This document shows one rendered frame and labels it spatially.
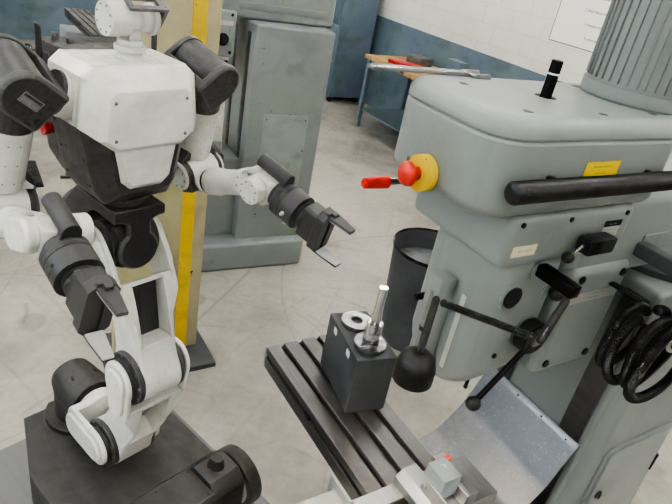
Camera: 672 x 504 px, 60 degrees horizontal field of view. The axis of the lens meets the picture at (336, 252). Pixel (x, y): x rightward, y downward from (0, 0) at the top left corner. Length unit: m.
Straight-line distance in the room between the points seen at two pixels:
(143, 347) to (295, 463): 1.41
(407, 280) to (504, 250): 2.29
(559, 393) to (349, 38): 7.18
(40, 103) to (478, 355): 0.94
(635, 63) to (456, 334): 0.57
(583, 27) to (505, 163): 5.47
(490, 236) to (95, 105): 0.78
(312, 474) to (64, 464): 1.14
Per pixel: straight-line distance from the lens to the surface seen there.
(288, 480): 2.71
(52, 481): 1.97
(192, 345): 3.26
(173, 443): 2.03
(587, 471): 1.71
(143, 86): 1.27
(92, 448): 1.87
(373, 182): 1.02
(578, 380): 1.59
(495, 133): 0.87
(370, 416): 1.70
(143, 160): 1.33
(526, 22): 6.77
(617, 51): 1.20
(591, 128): 0.99
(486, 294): 1.09
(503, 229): 0.98
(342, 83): 8.51
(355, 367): 1.58
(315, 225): 1.33
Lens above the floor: 2.07
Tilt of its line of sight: 28 degrees down
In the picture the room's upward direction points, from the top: 11 degrees clockwise
